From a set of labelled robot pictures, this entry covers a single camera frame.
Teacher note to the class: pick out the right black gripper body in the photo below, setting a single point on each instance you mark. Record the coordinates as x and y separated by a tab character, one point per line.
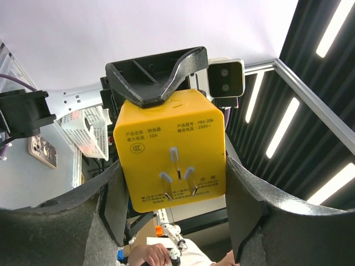
108	97

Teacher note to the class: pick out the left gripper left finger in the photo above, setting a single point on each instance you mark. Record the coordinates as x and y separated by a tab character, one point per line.
84	226

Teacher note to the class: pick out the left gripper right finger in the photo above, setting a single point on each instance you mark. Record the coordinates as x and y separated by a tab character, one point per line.
271	227

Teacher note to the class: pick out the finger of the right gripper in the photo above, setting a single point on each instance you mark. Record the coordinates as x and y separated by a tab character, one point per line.
177	64

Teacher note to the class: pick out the yellow cube socket adapter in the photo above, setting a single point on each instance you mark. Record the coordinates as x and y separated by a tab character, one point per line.
172	154

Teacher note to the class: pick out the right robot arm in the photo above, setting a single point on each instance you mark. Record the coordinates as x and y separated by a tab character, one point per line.
25	111

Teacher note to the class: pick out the operator bare hand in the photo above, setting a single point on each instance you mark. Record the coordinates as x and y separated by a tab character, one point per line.
155	254

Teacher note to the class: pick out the white perforated basket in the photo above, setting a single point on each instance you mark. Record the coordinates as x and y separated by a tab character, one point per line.
88	130

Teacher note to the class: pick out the smartphone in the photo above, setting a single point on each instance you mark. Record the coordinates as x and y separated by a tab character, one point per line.
43	151

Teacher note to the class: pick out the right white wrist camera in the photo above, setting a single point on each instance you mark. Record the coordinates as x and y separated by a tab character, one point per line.
226	80

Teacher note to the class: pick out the white leader arm handle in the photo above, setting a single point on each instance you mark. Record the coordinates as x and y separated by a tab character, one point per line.
173	232

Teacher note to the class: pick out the right aluminium frame post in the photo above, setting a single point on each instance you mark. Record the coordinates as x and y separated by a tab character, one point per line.
343	132

